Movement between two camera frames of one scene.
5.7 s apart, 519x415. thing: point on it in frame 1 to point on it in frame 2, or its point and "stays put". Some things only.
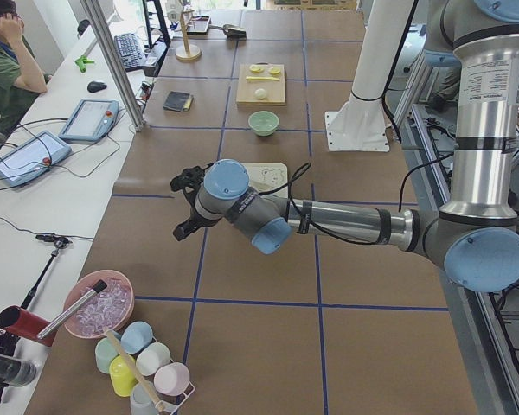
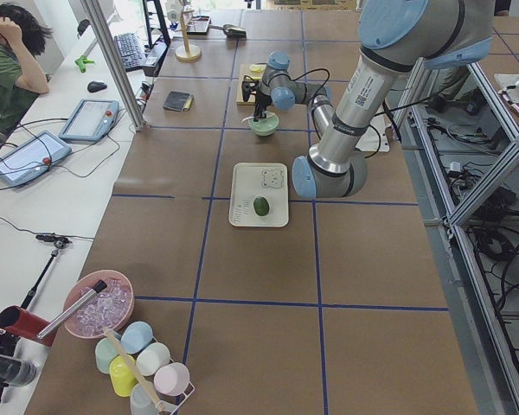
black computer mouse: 95,86 stays put
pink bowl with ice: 111,308 stays put
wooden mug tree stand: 187,52 stays put
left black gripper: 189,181 to 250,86
